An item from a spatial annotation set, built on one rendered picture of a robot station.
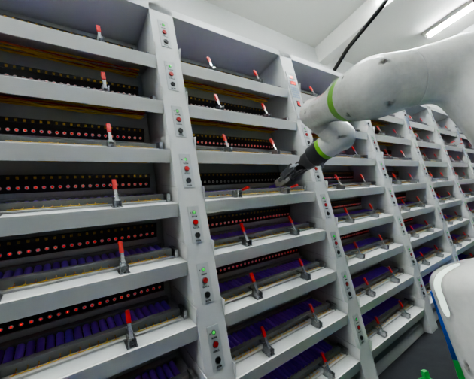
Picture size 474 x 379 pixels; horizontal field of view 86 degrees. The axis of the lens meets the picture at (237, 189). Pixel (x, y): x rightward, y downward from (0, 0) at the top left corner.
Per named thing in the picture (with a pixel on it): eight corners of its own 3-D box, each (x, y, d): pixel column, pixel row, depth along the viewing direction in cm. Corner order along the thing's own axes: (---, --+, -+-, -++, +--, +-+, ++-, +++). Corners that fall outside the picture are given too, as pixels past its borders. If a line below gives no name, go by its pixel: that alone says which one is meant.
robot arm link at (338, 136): (361, 145, 88) (364, 131, 95) (335, 120, 87) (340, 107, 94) (329, 166, 98) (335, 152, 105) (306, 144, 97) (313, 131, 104)
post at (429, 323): (438, 327, 151) (357, 79, 185) (432, 333, 146) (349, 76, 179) (402, 322, 167) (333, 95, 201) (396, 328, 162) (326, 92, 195)
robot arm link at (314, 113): (350, 131, 65) (382, 97, 63) (317, 100, 64) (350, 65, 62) (311, 135, 100) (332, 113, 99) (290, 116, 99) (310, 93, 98)
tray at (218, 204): (315, 201, 123) (315, 181, 123) (204, 213, 89) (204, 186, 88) (284, 197, 140) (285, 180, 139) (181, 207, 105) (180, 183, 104)
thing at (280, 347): (347, 324, 112) (348, 294, 111) (235, 394, 77) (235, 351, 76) (310, 304, 129) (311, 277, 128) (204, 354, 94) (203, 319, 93)
